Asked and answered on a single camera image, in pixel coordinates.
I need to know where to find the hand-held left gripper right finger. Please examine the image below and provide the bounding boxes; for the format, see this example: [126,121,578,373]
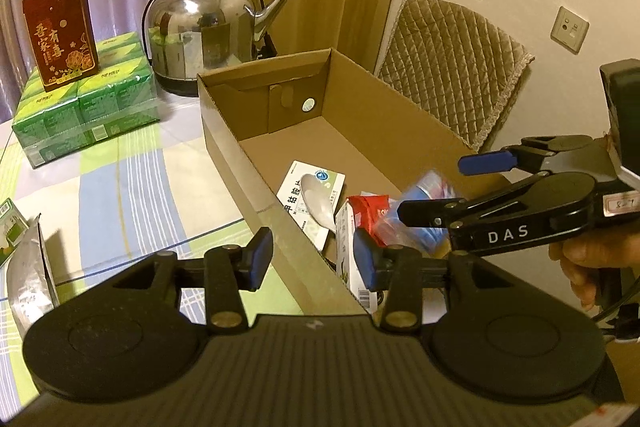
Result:
[352,229,532,334]

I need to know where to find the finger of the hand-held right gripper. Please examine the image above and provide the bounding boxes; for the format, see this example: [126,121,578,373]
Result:
[458,134,609,178]
[397,177,532,229]

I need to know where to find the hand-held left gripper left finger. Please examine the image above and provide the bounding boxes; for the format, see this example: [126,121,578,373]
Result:
[112,227,275,334]

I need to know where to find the white medicine box green print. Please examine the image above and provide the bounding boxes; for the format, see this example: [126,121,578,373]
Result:
[334,199,383,315]

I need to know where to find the blue plastic packet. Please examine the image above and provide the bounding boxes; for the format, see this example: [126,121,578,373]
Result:
[372,171,466,253]

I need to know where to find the red snack packet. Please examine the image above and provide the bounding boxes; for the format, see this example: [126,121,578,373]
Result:
[348,193,401,240]

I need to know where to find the white speckled spoon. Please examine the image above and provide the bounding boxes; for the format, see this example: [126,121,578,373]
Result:
[298,173,337,233]

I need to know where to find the brown cardboard box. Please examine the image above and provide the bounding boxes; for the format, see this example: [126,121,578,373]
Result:
[196,48,508,317]

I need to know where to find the person's right hand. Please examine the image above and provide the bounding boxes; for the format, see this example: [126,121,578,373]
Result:
[547,232,640,314]

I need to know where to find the white and blue medicine box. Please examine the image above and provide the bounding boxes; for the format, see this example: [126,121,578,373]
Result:
[276,160,347,252]

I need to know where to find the quilted chair cover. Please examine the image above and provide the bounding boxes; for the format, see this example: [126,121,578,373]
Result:
[375,0,535,152]

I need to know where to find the green tissue multipack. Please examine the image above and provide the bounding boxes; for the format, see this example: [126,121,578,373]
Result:
[11,31,162,170]

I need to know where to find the steel kettle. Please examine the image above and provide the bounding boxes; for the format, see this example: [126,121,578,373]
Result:
[141,0,297,98]

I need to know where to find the silver foil bag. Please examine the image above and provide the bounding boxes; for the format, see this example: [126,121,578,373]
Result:
[6,214,61,334]

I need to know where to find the dark red gift box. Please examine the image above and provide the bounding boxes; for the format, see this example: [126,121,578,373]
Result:
[21,0,101,88]

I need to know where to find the beige wall socket round ports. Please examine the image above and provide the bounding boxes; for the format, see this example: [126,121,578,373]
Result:
[550,6,590,54]

